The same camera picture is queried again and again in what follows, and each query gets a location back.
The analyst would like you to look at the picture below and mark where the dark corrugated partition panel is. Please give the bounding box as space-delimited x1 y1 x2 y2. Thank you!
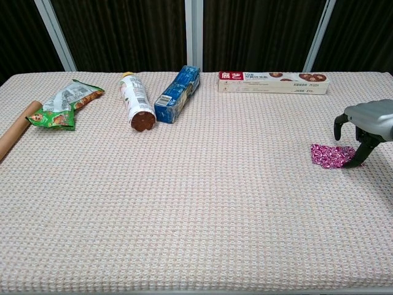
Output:
0 0 65 85
50 0 187 73
202 0 328 73
312 0 393 74

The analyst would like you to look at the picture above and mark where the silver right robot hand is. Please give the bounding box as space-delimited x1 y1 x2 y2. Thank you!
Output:
333 98 393 168

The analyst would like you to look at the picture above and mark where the brown cardboard tube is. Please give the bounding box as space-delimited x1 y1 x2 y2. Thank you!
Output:
0 100 43 163

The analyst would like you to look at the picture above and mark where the blue rectangular carton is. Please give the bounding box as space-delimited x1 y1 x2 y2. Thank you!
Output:
153 65 201 124

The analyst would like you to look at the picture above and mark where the green snack bag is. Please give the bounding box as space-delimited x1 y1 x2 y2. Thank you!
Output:
25 79 106 132

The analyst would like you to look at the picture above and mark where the white red wrap box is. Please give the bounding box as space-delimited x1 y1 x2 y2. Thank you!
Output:
217 71 331 95

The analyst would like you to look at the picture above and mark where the white bottle yellow cap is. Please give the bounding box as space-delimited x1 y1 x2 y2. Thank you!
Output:
119 71 157 133

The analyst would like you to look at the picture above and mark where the grey aluminium partition post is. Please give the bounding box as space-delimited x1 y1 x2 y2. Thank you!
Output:
184 0 204 73
33 0 78 73
302 0 338 73

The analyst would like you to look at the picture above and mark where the pink waffle tablecloth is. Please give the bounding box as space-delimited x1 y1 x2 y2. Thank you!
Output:
0 71 393 291

